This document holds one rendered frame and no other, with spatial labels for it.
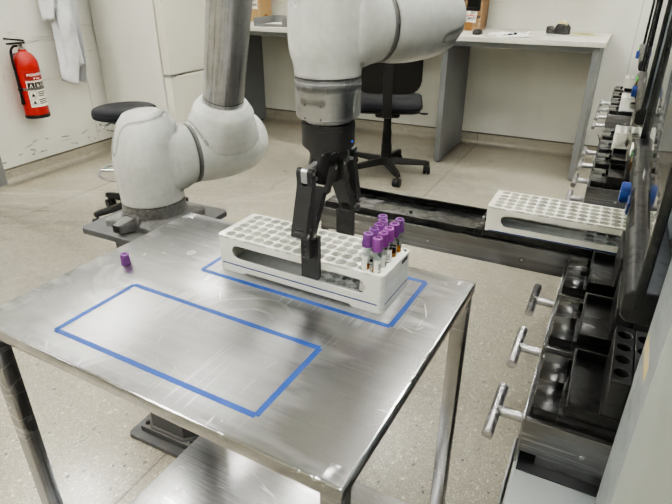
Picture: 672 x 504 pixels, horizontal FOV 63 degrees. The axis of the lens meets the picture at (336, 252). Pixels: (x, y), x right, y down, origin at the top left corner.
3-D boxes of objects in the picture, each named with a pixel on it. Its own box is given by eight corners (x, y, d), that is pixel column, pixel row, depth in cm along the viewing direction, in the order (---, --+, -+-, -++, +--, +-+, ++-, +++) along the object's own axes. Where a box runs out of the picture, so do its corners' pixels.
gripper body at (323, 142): (320, 110, 80) (321, 170, 84) (288, 121, 74) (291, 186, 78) (366, 115, 77) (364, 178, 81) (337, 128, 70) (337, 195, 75)
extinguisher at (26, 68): (55, 115, 371) (37, 35, 348) (32, 120, 357) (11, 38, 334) (38, 112, 378) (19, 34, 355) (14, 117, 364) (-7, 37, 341)
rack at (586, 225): (653, 245, 102) (662, 215, 99) (654, 268, 94) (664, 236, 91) (494, 217, 114) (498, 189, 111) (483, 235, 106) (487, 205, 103)
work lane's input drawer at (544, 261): (665, 277, 105) (678, 234, 101) (667, 312, 94) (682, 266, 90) (331, 211, 135) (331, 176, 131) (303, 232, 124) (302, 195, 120)
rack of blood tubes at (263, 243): (408, 284, 86) (411, 249, 83) (382, 315, 78) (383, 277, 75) (256, 244, 99) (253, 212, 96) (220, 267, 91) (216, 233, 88)
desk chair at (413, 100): (341, 186, 364) (342, 16, 317) (350, 158, 420) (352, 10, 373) (431, 190, 357) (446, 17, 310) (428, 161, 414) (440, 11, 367)
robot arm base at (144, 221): (90, 230, 133) (85, 209, 130) (155, 200, 151) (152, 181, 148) (146, 245, 126) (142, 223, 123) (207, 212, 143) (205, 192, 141)
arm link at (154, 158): (110, 195, 138) (93, 108, 128) (178, 180, 148) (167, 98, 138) (132, 215, 127) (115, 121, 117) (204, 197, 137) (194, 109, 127)
